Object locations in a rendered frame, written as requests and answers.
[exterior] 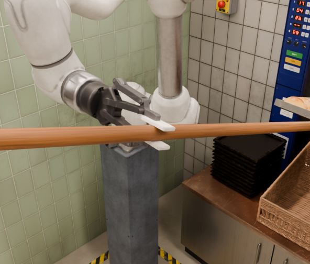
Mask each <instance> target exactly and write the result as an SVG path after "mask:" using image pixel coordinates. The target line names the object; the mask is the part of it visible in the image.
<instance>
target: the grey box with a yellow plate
mask: <svg viewBox="0 0 310 264"><path fill-rule="evenodd" d="M219 1H224V3H225V6H224V7H223V8H219V7H218V2H219ZM237 5H238V0H228V2H226V0H216V12H220V13H224V14H228V15H230V14H233V13H236V12H237Z"/></svg>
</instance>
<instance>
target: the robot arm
mask: <svg viewBox="0 0 310 264"><path fill-rule="evenodd" d="M124 1H125V0H4V8H5V13H6V17H7V20H8V23H9V25H10V28H11V30H12V32H13V34H14V37H15V39H16V41H17V43H18V44H19V46H20V48H21V50H22V51H23V53H24V54H25V56H26V57H27V58H28V60H29V62H30V64H31V66H32V70H31V75H32V79H33V81H34V83H35V85H36V86H37V88H38V89H39V90H40V91H41V92H42V93H43V94H44V95H46V96H47V97H49V98H50V99H52V100H54V101H55V102H57V103H60V104H62V105H67V106H68V107H70V108H72V109H74V110H76V111H77V112H79V113H81V114H89V115H90V116H92V117H94V118H96V119H98V121H99V122H100V124H102V126H108V124H112V126H131V125H153V126H154V127H156V128H158V129H160V130H162V131H175V127H173V126H171V125H177V124H197V123H198V118H199V113H200V106H199V104H198V102H197V101H196V100H195V99H194V98H192V97H190V95H189V92H188V90H187V89H186V88H185V87H184V86H183V71H182V48H183V12H184V11H185V9H186V7H187V4H188V3H189V2H192V1H194V0H147V3H148V5H149V7H150V10H151V11H152V12H153V14H154V28H155V37H156V54H157V71H158V88H156V90H155V91H154V93H153V95H151V94H149V93H147V92H145V89H144V88H143V87H142V86H141V85H139V84H137V83H135V82H126V81H125V79H119V78H113V85H112V87H111V86H107V85H105V84H104V82H103V81H102V80H101V79H100V78H98V77H96V76H94V75H92V74H90V73H89V72H87V71H85V67H84V65H83V64H82V63H81V62H80V60H79V59H78V57H77V55H76V54H75V52H74V50H73V48H72V45H71V42H70V39H69V35H70V34H71V19H72V13H75V14H77V15H80V16H83V17H85V18H88V19H91V20H103V19H106V18H107V17H109V16H110V15H111V14H112V13H113V12H114V11H115V10H116V9H117V8H118V7H119V6H120V5H121V4H122V3H123V2H124ZM105 145H106V147H107V148H111V147H116V146H117V147H118V148H120V149H122V150H123V152H125V153H130V152H131V151H132V150H134V149H136V148H138V147H140V146H142V145H143V146H145V147H154V148H156V149H157V150H169V149H170V146H169V145H167V144H165V143H164V142H162V141H160V140H156V141H140V142H124V143H115V144H105Z"/></svg>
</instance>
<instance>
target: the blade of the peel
mask: <svg viewBox="0 0 310 264"><path fill-rule="evenodd" d="M274 105H276V106H278V107H281V108H284V109H287V110H288V111H292V112H294V113H297V114H299V115H302V116H305V117H307V118H310V111H309V110H306V109H304V108H301V107H298V106H296V105H293V104H290V103H288V102H285V101H284V100H280V99H277V98H276V100H275V102H274Z"/></svg>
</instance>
